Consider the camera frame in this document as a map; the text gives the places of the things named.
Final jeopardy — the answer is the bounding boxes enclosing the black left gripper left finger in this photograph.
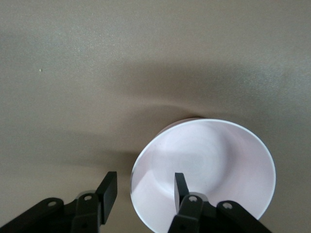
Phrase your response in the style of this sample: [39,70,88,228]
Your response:
[0,171,118,233]

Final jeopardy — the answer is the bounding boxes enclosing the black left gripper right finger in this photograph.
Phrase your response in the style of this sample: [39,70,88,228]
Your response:
[167,172,272,233]

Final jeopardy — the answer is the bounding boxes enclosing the pink bowl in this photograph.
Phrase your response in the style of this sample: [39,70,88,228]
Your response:
[130,117,277,233]

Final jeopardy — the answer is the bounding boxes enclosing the brown table cover mat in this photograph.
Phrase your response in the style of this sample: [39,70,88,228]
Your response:
[0,0,311,233]

